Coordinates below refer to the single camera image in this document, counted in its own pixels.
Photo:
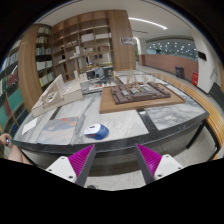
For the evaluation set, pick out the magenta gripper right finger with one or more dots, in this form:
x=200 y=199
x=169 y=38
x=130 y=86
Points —
x=153 y=165

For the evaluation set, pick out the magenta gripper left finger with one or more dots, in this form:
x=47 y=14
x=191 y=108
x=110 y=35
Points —
x=76 y=167

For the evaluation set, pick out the blue and white mouse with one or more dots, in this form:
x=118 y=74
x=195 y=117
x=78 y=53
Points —
x=96 y=131

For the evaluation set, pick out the grey patterned mouse pad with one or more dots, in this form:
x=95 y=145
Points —
x=58 y=131

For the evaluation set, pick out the person's hand at left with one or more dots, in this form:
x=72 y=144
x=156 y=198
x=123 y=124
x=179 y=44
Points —
x=5 y=139

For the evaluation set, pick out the white paper sheet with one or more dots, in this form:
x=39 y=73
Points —
x=29 y=125

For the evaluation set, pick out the brown architectural model on board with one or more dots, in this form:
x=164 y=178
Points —
x=128 y=97

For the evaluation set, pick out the white architectural model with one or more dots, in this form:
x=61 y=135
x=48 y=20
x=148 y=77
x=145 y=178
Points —
x=57 y=94

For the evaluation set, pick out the curved wooden bench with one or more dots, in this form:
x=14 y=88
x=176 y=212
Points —
x=214 y=122

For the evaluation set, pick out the dark trash bin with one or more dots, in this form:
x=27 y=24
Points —
x=179 y=72

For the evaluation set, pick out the side bookshelf with books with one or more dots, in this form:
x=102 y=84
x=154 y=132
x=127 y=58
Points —
x=24 y=74

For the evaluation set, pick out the large wooden bookshelf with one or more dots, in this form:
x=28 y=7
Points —
x=92 y=40

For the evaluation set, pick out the red sign on wall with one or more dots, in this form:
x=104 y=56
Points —
x=195 y=78

